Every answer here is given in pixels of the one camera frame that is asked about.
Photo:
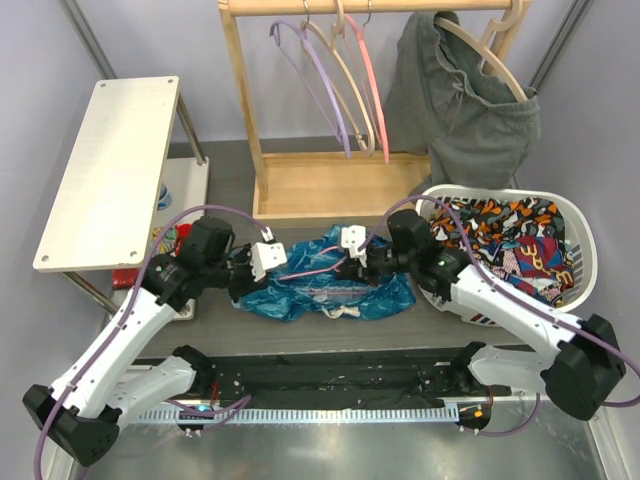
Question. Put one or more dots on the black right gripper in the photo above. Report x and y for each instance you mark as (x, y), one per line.
(352, 267)

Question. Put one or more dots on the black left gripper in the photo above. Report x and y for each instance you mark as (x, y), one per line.
(249, 284)

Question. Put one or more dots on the pink wire hanger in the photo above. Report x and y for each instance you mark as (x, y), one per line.
(332, 268)

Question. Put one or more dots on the blue patterned shorts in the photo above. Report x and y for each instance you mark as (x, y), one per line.
(287, 301)

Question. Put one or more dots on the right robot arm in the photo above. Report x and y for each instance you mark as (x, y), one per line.
(575, 362)

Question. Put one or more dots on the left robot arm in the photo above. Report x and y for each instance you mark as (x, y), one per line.
(84, 410)

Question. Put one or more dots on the grey shorts on hanger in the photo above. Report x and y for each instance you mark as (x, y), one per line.
(441, 103)

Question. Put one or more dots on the beige wooden hanger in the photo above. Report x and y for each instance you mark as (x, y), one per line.
(366, 141)

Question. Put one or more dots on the pink plastic hanger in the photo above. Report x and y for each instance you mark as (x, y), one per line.
(372, 81)

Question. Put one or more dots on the light wooden hanger with shorts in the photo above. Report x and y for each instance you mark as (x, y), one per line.
(511, 18)

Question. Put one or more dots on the wooden clothes rack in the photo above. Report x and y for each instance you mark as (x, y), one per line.
(319, 188)

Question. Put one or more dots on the red colourful book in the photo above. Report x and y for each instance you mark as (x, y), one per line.
(171, 244)

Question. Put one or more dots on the blue white cup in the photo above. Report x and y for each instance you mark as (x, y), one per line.
(164, 198)

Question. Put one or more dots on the colourful patterned clothes in basket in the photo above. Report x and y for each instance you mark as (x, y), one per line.
(524, 242)

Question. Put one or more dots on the white two-tier side table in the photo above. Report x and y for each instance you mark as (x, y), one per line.
(135, 135)

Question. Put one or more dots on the white laundry basket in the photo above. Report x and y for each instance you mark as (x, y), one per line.
(578, 229)

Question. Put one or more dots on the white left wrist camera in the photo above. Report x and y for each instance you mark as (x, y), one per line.
(266, 255)

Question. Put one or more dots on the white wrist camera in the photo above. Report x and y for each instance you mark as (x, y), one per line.
(351, 240)
(266, 255)

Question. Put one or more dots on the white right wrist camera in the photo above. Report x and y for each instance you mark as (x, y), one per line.
(351, 240)

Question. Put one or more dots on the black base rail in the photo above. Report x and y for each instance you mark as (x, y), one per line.
(392, 379)

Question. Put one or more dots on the white slotted cable duct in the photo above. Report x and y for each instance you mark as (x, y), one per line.
(171, 414)

